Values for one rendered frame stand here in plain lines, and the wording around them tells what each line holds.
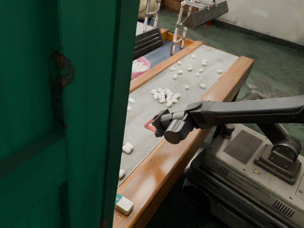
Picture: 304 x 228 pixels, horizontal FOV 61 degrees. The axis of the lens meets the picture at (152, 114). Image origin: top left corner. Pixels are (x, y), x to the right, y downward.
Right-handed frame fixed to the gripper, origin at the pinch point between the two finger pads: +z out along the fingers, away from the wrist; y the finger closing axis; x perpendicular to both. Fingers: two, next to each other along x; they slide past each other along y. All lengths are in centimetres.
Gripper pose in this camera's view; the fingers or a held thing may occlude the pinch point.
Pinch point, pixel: (146, 125)
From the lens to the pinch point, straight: 98.8
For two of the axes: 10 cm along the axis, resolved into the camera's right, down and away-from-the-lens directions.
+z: -7.4, 1.8, 6.4
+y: -5.2, 4.5, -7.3
